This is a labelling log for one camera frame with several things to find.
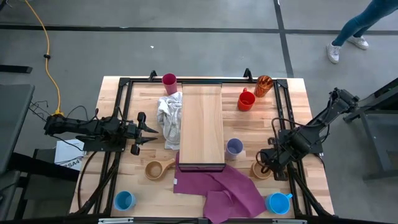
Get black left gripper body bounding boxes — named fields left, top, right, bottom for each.
left=125, top=111, right=147, bottom=156

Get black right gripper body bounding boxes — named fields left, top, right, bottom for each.
left=256, top=143, right=290, bottom=182

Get wooden cup with handle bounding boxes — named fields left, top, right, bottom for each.
left=250, top=161, right=275, bottom=181
left=144, top=157, right=177, bottom=182

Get lavender plastic cup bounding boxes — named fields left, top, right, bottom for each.
left=224, top=138, right=244, bottom=161

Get bright blue mug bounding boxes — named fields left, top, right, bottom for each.
left=264, top=192, right=294, bottom=216

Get magenta plastic cup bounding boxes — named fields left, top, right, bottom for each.
left=161, top=73, right=178, bottom=96

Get red mug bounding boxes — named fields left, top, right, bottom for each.
left=237, top=87, right=257, bottom=112

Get dull blue plastic cup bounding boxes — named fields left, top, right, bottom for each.
left=113, top=190, right=137, bottom=212

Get orange translucent tumbler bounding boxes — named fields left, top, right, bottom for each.
left=253, top=75, right=275, bottom=98

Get white cloth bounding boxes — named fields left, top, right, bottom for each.
left=155, top=91, right=183, bottom=151

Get purple cloth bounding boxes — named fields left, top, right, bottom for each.
left=172, top=151, right=268, bottom=224

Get white paper label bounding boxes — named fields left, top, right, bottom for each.
left=54, top=138, right=86, bottom=172

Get black metal stand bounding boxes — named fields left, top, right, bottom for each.
left=343, top=77, right=398, bottom=182

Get grey side table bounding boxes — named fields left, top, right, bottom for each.
left=0, top=83, right=35, bottom=177

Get black floor bar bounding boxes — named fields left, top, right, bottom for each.
left=0, top=64, right=34, bottom=75

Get person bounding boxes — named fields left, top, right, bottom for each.
left=325, top=0, right=398, bottom=65

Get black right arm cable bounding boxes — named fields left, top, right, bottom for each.
left=271, top=117, right=312, bottom=144

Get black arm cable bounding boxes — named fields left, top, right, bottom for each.
left=271, top=117, right=312, bottom=144
left=65, top=105, right=100, bottom=125

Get black table frame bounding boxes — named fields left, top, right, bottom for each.
left=70, top=67, right=336, bottom=220

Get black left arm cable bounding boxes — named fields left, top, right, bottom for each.
left=65, top=105, right=100, bottom=125

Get silver bracket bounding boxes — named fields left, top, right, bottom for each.
left=271, top=218, right=308, bottom=224
left=98, top=217, right=135, bottom=224

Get thick black hose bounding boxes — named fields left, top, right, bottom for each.
left=76, top=151, right=99, bottom=210

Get thin black wires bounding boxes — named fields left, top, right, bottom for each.
left=28, top=100, right=52, bottom=124

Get yellow cable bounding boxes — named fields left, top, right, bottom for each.
left=24, top=0, right=63, bottom=114

